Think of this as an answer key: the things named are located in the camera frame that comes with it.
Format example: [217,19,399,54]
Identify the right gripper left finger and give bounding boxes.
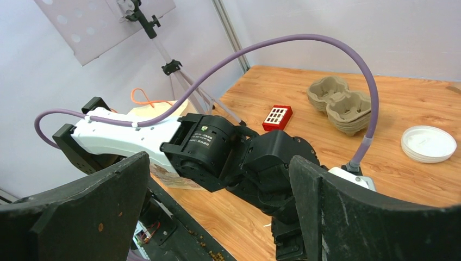
[1,152,150,260]

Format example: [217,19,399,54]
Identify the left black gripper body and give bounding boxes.
[270,209,307,260]

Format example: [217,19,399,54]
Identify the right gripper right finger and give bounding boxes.
[289,156,460,260]

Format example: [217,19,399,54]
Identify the white paper bakery bag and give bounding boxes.
[128,100,205,191]

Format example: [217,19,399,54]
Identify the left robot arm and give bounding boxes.
[53,97,319,260]

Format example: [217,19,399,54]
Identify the red toy block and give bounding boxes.
[262,105,293,132]

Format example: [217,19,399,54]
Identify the cardboard cup carrier tray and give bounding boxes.
[307,76,371,136]

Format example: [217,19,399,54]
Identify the stack of white lids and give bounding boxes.
[401,125,457,164]

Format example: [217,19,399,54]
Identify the perforated white panel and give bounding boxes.
[36,0,176,66]

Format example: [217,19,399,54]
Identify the tripod stand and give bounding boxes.
[115,0,246,126]

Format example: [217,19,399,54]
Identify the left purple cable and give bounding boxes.
[34,34,380,173]

